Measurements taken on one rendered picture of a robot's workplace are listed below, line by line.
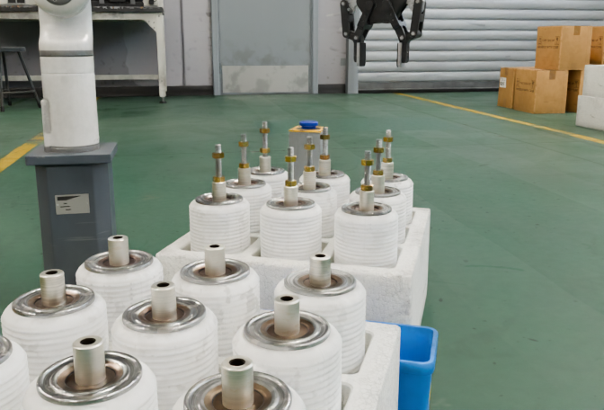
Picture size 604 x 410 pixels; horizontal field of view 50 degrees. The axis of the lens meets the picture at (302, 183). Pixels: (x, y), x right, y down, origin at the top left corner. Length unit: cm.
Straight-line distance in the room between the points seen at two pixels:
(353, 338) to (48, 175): 73
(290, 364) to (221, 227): 49
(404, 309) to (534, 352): 30
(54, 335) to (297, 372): 23
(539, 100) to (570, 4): 256
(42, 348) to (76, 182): 63
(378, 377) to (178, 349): 20
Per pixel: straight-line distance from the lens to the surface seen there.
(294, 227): 96
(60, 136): 125
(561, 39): 488
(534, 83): 483
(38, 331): 64
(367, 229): 94
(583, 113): 419
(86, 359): 51
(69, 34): 126
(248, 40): 621
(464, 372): 107
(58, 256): 128
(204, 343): 60
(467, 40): 676
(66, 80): 123
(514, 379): 107
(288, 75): 627
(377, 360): 69
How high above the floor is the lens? 50
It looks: 12 degrees down
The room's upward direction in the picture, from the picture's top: straight up
